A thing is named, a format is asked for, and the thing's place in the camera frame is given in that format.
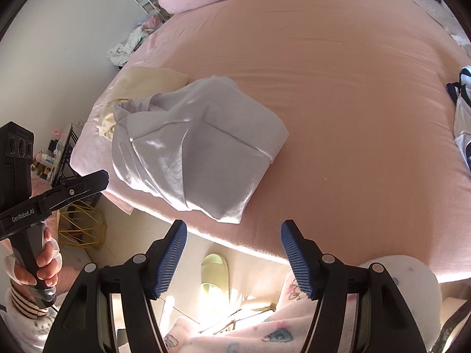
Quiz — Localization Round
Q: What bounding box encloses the person's left hand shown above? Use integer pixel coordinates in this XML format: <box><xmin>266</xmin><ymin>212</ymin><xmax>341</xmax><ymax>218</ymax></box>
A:
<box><xmin>4</xmin><ymin>226</ymin><xmax>64</xmax><ymax>291</ymax></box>

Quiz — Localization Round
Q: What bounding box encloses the yellow wire basket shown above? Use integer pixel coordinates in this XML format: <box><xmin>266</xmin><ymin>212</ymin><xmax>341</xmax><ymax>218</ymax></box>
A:
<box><xmin>57</xmin><ymin>204</ymin><xmax>107</xmax><ymax>251</ymax></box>

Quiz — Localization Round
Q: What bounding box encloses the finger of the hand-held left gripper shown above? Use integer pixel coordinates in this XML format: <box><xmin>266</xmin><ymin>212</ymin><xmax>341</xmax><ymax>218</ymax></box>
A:
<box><xmin>45</xmin><ymin>170</ymin><xmax>110</xmax><ymax>217</ymax></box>

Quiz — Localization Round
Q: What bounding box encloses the person's left forearm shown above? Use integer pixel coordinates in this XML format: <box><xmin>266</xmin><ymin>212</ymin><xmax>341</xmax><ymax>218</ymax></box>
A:
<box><xmin>0</xmin><ymin>281</ymin><xmax>61</xmax><ymax>353</ymax></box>

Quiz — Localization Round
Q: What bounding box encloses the light grey navy-trimmed shirt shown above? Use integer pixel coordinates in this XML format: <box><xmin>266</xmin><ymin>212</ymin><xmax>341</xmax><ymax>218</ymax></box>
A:
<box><xmin>111</xmin><ymin>75</ymin><xmax>289</xmax><ymax>225</ymax></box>

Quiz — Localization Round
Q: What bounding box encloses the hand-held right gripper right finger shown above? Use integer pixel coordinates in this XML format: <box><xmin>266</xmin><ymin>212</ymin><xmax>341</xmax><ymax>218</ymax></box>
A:
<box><xmin>280</xmin><ymin>219</ymin><xmax>427</xmax><ymax>353</ymax></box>

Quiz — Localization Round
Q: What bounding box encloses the white navy-trimmed shirt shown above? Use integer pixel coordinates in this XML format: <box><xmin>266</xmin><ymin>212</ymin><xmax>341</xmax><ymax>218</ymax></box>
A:
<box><xmin>446</xmin><ymin>65</ymin><xmax>471</xmax><ymax>173</ymax></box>

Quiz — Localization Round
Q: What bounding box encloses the cream folded cloth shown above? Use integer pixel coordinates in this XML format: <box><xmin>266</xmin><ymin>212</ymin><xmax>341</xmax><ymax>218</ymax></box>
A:
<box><xmin>96</xmin><ymin>67</ymin><xmax>189</xmax><ymax>142</ymax></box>

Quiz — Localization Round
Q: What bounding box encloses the pile of light clothes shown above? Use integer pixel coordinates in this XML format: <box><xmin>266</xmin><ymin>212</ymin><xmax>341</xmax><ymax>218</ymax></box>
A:
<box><xmin>107</xmin><ymin>24</ymin><xmax>155</xmax><ymax>67</ymax></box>

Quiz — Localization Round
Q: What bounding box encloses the pale green slipper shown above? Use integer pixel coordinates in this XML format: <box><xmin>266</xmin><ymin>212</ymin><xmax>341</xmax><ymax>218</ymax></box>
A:
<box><xmin>200</xmin><ymin>253</ymin><xmax>230</xmax><ymax>302</ymax></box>

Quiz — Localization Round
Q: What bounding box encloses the pink round bed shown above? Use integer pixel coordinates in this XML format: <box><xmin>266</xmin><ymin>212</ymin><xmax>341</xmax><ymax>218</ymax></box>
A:
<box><xmin>70</xmin><ymin>0</ymin><xmax>471</xmax><ymax>284</ymax></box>

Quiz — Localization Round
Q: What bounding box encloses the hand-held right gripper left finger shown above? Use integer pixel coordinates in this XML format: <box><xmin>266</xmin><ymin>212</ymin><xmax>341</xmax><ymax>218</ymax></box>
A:
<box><xmin>43</xmin><ymin>219</ymin><xmax>188</xmax><ymax>353</ymax></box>

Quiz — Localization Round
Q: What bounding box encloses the black wire shelf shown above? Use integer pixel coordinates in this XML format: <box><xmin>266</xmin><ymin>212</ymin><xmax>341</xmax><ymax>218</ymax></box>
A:
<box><xmin>33</xmin><ymin>123</ymin><xmax>87</xmax><ymax>188</ymax></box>

